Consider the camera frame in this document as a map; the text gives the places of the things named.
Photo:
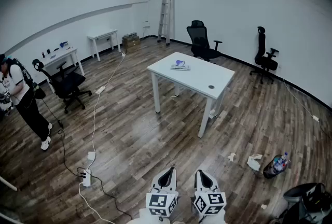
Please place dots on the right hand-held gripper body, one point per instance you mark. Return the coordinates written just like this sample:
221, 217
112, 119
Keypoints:
207, 203

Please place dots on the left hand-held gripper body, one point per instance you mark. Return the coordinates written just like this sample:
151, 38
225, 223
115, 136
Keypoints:
158, 201

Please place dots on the blue and white packet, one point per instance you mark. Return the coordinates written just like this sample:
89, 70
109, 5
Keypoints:
180, 67

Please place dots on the person's left forearm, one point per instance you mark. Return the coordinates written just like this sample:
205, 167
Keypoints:
145, 217

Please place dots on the person's right forearm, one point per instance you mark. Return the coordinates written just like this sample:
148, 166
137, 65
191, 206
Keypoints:
215, 219

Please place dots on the crumpled white tissue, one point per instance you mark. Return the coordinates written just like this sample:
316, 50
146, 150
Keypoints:
254, 162
263, 206
231, 156

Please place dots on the black trash bag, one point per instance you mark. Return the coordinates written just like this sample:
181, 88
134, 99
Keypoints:
271, 169

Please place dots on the white power adapter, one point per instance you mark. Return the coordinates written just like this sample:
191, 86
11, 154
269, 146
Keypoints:
91, 155

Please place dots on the clear plastic bottle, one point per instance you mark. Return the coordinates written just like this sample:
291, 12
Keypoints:
284, 158

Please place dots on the large white table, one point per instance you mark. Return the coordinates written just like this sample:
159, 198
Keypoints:
197, 75

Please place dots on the black office chair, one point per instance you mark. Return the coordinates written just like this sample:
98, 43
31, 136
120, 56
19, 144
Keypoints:
199, 41
70, 83
267, 62

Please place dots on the cardboard boxes stack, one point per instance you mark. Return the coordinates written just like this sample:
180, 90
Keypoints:
131, 44

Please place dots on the white desk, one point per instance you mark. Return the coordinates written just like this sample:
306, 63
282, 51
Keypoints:
102, 33
9, 183
61, 55

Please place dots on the blue notebook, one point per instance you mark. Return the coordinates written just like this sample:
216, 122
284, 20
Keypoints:
52, 56

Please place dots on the aluminium folding ladder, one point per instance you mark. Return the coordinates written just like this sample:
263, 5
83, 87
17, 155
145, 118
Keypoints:
169, 15

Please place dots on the blue desk object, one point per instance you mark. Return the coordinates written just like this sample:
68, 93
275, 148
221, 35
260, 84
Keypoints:
63, 44

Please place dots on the small dark bottle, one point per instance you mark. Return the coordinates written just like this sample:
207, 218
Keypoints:
43, 54

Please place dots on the white wall socket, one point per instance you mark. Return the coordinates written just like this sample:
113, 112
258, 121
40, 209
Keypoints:
146, 24

